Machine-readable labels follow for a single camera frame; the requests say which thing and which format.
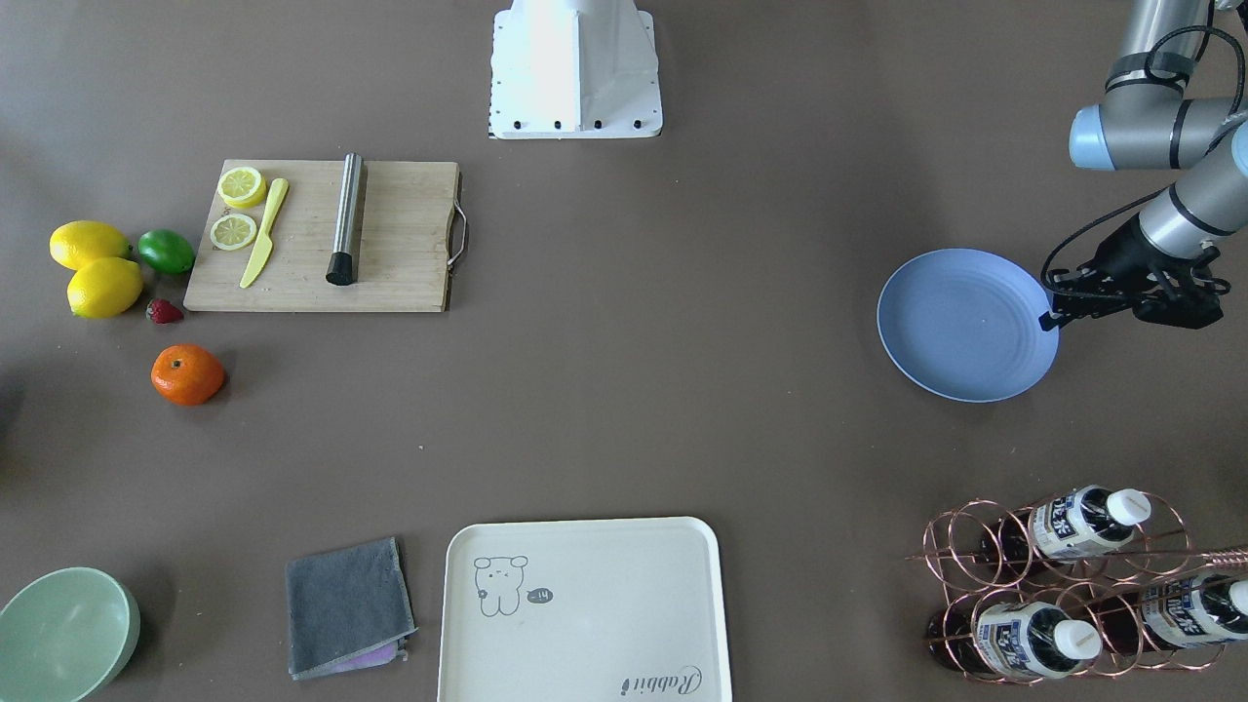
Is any yellow plastic knife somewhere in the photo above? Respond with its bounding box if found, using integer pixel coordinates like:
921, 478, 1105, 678
238, 177, 290, 289

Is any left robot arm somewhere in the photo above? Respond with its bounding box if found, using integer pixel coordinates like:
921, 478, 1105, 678
1038, 1, 1247, 332

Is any blue plate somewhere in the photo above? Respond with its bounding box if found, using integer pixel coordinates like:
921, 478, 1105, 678
877, 249, 1060, 403

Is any green bowl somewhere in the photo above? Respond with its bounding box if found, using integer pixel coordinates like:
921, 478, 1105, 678
1, 567, 141, 701

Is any green lime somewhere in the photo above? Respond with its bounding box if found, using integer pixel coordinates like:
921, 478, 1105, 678
137, 229, 196, 275

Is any grey folded cloth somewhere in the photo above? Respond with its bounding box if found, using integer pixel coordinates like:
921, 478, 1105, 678
285, 536, 417, 681

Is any yellow lemon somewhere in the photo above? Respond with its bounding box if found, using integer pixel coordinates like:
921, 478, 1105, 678
49, 219, 131, 271
66, 257, 144, 319

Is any tea bottle two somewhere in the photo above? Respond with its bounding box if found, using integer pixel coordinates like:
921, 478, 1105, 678
924, 603, 1104, 683

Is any yellow lemon lower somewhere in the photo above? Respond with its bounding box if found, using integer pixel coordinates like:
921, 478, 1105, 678
66, 257, 144, 319

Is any orange fruit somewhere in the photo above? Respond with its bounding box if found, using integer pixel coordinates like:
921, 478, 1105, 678
150, 344, 226, 406

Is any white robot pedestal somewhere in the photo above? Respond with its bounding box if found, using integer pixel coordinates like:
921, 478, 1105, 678
487, 1, 664, 139

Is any copper wire bottle rack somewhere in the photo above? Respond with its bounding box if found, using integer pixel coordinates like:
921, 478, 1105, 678
919, 493, 1246, 685

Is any yellow lemon upper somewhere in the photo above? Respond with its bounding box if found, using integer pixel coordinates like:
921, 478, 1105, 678
49, 219, 131, 271

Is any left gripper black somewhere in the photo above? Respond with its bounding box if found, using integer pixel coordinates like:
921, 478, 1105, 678
1038, 216, 1229, 332

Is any wooden cutting board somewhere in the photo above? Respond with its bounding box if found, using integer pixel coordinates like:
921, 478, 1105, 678
183, 159, 462, 312

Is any red strawberry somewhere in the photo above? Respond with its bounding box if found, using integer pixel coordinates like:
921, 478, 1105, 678
144, 299, 183, 326

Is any tea bottle three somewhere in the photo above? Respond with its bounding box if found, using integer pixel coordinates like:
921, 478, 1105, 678
1090, 572, 1247, 655

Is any cream rectangular tray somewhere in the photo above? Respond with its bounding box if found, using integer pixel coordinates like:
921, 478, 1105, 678
437, 516, 734, 701

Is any lemon slice one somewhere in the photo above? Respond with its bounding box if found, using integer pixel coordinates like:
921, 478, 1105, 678
215, 166, 268, 209

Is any tea bottle one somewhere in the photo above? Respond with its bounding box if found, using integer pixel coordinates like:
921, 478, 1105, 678
973, 485, 1151, 577

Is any lemon slice two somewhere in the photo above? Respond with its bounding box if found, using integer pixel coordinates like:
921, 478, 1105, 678
208, 214, 258, 252

